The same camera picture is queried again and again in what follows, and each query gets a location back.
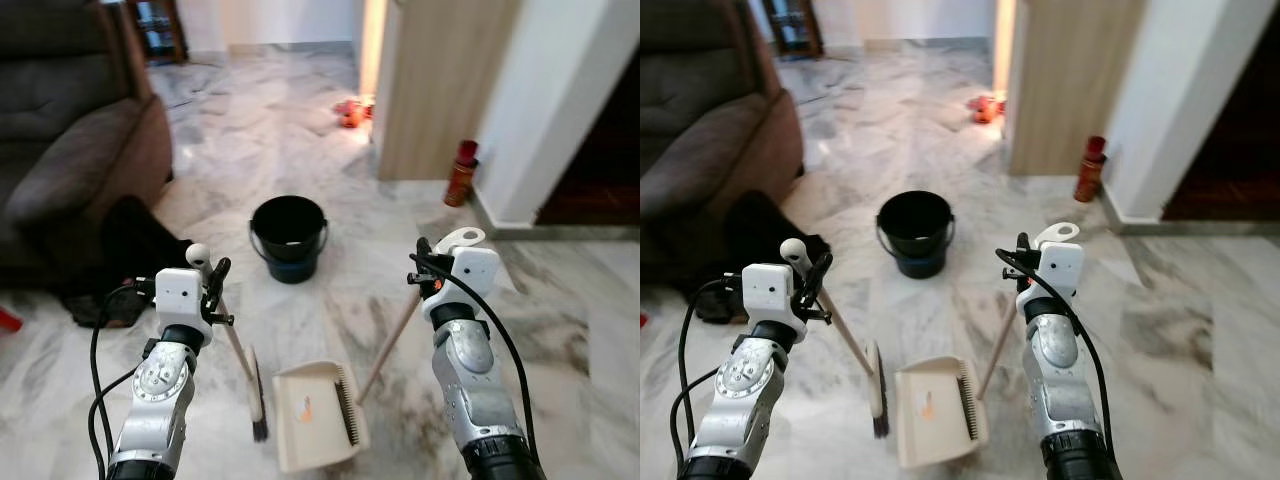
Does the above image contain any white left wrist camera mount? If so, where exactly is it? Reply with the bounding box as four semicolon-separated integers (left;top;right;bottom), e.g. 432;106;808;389
153;268;211;329
740;263;806;331

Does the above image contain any beige dustpan with wooden handle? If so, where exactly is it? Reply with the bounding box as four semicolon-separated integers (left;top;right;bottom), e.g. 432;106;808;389
272;228;488;474
893;222;1081;471

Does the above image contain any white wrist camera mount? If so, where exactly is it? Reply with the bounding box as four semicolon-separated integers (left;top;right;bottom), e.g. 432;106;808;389
440;247;501;311
1030;242;1086;301
740;263;806;331
153;268;211;329

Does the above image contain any dark wooden stand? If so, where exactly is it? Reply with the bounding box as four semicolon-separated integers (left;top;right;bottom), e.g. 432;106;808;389
125;0;189;65
762;0;826;59

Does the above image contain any red bottle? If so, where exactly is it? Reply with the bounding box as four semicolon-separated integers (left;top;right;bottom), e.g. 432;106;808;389
1073;135;1108;204
445;140;481;208

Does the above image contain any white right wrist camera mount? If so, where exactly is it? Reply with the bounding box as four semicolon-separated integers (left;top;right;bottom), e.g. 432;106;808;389
440;247;501;311
1030;242;1086;301

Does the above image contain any brown fabric sofa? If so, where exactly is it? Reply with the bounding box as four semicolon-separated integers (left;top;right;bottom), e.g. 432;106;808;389
0;0;173;266
640;0;806;263

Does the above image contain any black bag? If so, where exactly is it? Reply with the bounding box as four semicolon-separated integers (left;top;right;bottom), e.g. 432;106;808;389
690;190;831;323
60;195;196;329

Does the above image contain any wooden broom with black bristles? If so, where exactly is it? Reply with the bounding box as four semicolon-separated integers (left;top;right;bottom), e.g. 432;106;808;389
185;242;271;444
780;238;893;441

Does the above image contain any light wooden cabinet panel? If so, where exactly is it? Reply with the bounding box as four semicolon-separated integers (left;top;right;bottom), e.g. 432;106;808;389
375;0;523;182
1007;0;1148;177

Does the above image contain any black plastic bucket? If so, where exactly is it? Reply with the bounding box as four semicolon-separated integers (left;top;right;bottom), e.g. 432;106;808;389
876;190;956;279
248;195;329;285

